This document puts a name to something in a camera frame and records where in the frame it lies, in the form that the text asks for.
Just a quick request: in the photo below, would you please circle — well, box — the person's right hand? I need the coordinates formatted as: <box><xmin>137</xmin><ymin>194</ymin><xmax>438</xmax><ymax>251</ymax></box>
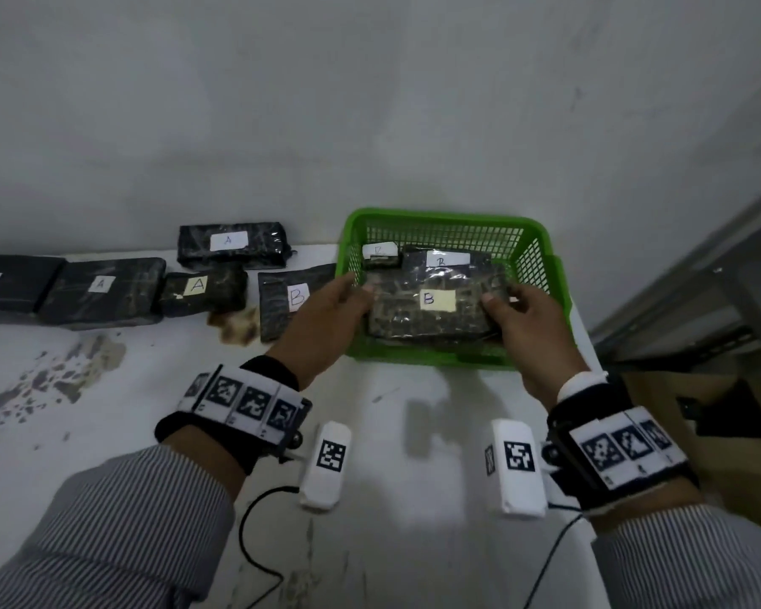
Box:
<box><xmin>482</xmin><ymin>284</ymin><xmax>589</xmax><ymax>409</ymax></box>

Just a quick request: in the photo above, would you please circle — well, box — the person's left hand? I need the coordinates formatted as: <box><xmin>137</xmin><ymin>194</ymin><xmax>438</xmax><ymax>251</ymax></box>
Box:
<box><xmin>266</xmin><ymin>272</ymin><xmax>375</xmax><ymax>391</ymax></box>

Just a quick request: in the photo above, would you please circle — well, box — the dark packet with yellow label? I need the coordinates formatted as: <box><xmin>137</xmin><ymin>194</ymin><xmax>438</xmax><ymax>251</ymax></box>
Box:
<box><xmin>362</xmin><ymin>265</ymin><xmax>509</xmax><ymax>344</ymax></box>

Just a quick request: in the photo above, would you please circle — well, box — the person's left forearm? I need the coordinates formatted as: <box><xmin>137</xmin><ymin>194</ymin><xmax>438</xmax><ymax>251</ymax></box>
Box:
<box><xmin>0</xmin><ymin>356</ymin><xmax>312</xmax><ymax>609</ymax></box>

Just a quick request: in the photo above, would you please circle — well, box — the person's right forearm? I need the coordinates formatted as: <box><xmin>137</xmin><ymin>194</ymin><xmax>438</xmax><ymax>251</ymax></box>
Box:
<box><xmin>545</xmin><ymin>372</ymin><xmax>761</xmax><ymax>609</ymax></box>

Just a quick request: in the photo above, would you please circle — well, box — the dark packet with white label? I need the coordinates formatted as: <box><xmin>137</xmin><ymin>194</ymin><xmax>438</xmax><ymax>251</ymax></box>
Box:
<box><xmin>177</xmin><ymin>222</ymin><xmax>292</xmax><ymax>271</ymax></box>
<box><xmin>400</xmin><ymin>245</ymin><xmax>507</xmax><ymax>281</ymax></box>
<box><xmin>38</xmin><ymin>258</ymin><xmax>167</xmax><ymax>328</ymax></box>

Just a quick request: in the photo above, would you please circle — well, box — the small dark packet white label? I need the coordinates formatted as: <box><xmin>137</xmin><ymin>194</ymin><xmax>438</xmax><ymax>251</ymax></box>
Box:
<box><xmin>361</xmin><ymin>241</ymin><xmax>403</xmax><ymax>271</ymax></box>

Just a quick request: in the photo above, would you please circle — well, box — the dark packet with clear label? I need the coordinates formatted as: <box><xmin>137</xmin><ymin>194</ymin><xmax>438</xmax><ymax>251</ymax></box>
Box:
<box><xmin>257</xmin><ymin>264</ymin><xmax>338</xmax><ymax>343</ymax></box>

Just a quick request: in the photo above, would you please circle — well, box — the green plastic basket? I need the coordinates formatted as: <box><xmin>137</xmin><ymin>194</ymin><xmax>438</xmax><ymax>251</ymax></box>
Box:
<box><xmin>334</xmin><ymin>208</ymin><xmax>573</xmax><ymax>373</ymax></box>

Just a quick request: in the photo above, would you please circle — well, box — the small dark packet yellow label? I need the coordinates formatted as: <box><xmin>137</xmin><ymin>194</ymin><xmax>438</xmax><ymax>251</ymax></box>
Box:
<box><xmin>160</xmin><ymin>266</ymin><xmax>249</xmax><ymax>318</ymax></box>

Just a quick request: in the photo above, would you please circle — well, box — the black left wristband with markers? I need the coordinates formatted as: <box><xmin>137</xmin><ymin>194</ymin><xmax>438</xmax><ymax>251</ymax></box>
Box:
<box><xmin>155</xmin><ymin>356</ymin><xmax>313</xmax><ymax>476</ymax></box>

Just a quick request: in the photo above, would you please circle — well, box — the black wristband with markers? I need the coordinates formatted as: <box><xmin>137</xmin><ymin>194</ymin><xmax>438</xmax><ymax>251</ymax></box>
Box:
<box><xmin>155</xmin><ymin>356</ymin><xmax>313</xmax><ymax>476</ymax></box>
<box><xmin>545</xmin><ymin>372</ymin><xmax>702</xmax><ymax>516</ymax></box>

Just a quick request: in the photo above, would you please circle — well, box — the black right wristband with markers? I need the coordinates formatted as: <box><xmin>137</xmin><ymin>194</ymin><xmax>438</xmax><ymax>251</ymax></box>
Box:
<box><xmin>545</xmin><ymin>372</ymin><xmax>702</xmax><ymax>516</ymax></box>

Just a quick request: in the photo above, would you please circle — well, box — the black object on box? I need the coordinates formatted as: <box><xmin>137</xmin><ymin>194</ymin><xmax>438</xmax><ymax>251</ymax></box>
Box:
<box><xmin>676</xmin><ymin>379</ymin><xmax>761</xmax><ymax>452</ymax></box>

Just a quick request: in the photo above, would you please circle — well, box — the brown cardboard box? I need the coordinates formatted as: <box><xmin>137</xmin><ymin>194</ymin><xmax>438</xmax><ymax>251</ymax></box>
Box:
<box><xmin>620</xmin><ymin>366</ymin><xmax>761</xmax><ymax>533</ymax></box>

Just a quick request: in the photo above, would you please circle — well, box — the large black packet white label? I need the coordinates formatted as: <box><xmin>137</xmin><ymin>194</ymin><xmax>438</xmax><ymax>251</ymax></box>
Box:
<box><xmin>0</xmin><ymin>254</ymin><xmax>66</xmax><ymax>324</ymax></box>

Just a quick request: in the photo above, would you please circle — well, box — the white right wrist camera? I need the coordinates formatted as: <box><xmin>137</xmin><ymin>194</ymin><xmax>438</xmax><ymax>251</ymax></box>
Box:
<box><xmin>484</xmin><ymin>419</ymin><xmax>550</xmax><ymax>520</ymax></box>

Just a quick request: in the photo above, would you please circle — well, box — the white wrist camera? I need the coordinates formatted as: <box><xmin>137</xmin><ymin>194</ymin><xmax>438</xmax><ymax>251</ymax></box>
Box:
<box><xmin>298</xmin><ymin>421</ymin><xmax>355</xmax><ymax>512</ymax></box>
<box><xmin>484</xmin><ymin>419</ymin><xmax>550</xmax><ymax>520</ymax></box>

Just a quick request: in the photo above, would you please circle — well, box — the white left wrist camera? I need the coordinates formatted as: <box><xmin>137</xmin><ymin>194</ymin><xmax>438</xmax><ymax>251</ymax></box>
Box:
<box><xmin>298</xmin><ymin>421</ymin><xmax>355</xmax><ymax>512</ymax></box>

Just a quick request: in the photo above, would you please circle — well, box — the grey metal frame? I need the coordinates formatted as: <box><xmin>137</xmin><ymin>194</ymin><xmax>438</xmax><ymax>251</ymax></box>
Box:
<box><xmin>589</xmin><ymin>182</ymin><xmax>761</xmax><ymax>375</ymax></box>

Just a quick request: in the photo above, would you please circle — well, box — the black right camera cable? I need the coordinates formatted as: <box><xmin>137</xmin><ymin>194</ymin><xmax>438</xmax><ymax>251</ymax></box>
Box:
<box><xmin>521</xmin><ymin>510</ymin><xmax>589</xmax><ymax>609</ymax></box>

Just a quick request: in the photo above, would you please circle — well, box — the black camera cable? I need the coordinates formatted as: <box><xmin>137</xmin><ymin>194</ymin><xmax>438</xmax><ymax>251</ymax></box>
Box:
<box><xmin>237</xmin><ymin>485</ymin><xmax>305</xmax><ymax>609</ymax></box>
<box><xmin>521</xmin><ymin>510</ymin><xmax>589</xmax><ymax>609</ymax></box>

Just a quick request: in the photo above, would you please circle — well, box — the black left camera cable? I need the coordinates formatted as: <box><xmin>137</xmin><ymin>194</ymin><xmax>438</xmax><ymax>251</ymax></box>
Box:
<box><xmin>237</xmin><ymin>485</ymin><xmax>305</xmax><ymax>609</ymax></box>

